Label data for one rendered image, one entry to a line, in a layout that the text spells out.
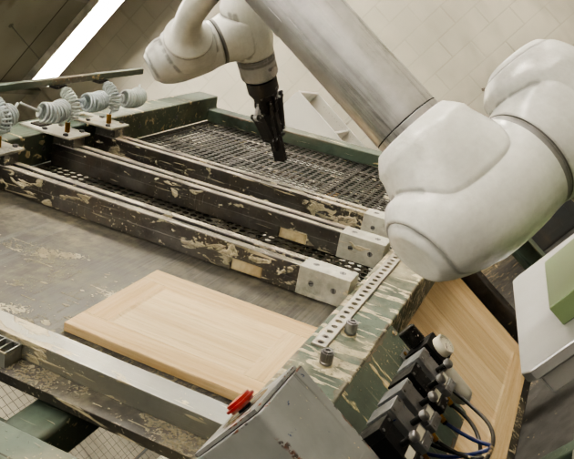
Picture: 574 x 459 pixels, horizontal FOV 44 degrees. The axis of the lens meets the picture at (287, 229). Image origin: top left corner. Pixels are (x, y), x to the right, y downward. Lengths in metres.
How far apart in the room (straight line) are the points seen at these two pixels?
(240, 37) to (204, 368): 0.72
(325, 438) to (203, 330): 0.64
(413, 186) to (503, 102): 0.20
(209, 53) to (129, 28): 5.85
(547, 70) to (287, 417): 0.56
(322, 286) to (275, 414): 0.87
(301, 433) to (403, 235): 0.28
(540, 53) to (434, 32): 5.51
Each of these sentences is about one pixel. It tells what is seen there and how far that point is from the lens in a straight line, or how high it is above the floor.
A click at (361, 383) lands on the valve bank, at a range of 1.31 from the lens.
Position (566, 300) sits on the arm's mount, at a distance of 0.94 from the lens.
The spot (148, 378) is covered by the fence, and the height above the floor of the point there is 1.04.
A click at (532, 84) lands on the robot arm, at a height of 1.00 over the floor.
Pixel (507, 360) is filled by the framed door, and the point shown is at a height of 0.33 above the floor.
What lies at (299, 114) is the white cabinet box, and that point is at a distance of 5.27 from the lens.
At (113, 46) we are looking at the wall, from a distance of 7.47.
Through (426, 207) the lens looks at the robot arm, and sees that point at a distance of 0.90.
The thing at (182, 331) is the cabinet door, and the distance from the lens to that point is 1.40.
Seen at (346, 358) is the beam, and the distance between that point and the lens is 1.34.
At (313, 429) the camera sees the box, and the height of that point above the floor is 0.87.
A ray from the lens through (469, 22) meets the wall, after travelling 6.53.
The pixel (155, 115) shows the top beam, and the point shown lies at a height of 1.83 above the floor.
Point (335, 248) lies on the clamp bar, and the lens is 1.90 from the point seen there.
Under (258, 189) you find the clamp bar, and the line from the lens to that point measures 2.18.
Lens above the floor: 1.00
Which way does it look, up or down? 4 degrees up
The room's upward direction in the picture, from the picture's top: 41 degrees counter-clockwise
